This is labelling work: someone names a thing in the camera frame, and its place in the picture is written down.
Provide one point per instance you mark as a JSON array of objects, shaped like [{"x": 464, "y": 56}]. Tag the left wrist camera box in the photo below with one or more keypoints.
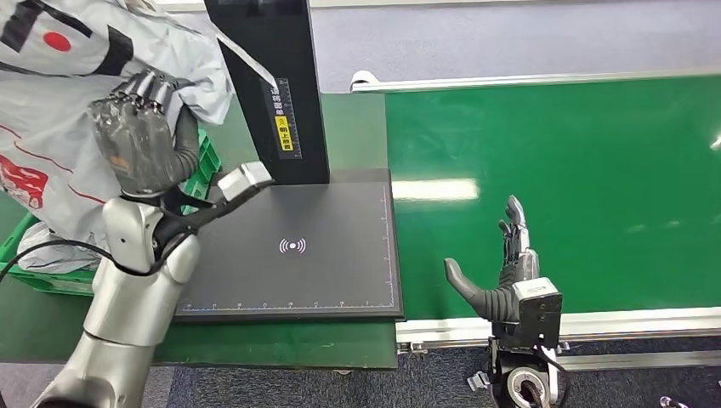
[{"x": 245, "y": 180}]

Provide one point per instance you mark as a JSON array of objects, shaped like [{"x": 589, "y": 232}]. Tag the black and yellow column label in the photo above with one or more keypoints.
[{"x": 284, "y": 121}]

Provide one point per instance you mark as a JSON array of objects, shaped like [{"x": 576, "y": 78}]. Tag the plain grey courier bag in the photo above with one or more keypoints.
[{"x": 51, "y": 253}]

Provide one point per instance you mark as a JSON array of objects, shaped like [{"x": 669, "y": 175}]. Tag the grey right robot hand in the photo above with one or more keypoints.
[{"x": 507, "y": 298}]

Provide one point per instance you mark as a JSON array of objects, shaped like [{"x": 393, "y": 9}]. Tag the aluminium conveyor support bar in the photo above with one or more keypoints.
[{"x": 636, "y": 360}]

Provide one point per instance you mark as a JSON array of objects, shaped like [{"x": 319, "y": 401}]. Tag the small metal floor object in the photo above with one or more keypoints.
[{"x": 670, "y": 402}]

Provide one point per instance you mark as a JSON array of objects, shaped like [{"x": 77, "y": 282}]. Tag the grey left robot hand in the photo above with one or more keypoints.
[{"x": 141, "y": 141}]

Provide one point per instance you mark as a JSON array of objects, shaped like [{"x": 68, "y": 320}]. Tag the green plastic crate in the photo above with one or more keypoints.
[{"x": 205, "y": 169}]

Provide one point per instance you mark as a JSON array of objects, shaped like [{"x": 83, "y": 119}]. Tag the aluminium conveyor side rail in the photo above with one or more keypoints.
[
  {"x": 631, "y": 322},
  {"x": 535, "y": 80}
]

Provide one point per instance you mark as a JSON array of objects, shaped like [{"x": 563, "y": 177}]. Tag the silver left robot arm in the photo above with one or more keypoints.
[{"x": 129, "y": 304}]

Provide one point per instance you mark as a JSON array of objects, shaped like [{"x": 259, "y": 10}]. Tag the black scanner column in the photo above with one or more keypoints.
[{"x": 270, "y": 45}]

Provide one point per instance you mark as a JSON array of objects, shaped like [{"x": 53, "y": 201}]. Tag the black scanner base plate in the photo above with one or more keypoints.
[{"x": 315, "y": 236}]

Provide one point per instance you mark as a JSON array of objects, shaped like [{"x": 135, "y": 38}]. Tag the white courier bag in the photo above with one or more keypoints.
[{"x": 51, "y": 124}]

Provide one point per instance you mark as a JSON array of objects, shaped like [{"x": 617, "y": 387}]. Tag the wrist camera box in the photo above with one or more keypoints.
[
  {"x": 245, "y": 180},
  {"x": 538, "y": 309}
]

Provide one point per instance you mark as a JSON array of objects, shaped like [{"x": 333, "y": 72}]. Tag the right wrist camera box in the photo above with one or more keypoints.
[{"x": 538, "y": 309}]

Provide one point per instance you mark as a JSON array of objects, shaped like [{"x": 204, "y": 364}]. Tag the green conveyor belt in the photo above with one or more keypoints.
[{"x": 619, "y": 169}]

